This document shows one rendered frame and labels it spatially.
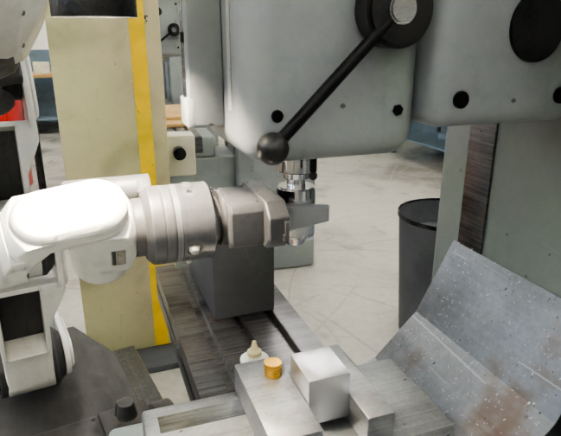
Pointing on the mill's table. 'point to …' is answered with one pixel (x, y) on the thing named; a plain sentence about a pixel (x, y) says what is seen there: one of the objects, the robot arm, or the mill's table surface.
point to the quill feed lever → (272, 144)
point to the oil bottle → (253, 354)
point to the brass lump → (272, 368)
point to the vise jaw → (273, 403)
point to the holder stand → (236, 280)
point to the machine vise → (194, 412)
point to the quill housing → (309, 80)
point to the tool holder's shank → (296, 180)
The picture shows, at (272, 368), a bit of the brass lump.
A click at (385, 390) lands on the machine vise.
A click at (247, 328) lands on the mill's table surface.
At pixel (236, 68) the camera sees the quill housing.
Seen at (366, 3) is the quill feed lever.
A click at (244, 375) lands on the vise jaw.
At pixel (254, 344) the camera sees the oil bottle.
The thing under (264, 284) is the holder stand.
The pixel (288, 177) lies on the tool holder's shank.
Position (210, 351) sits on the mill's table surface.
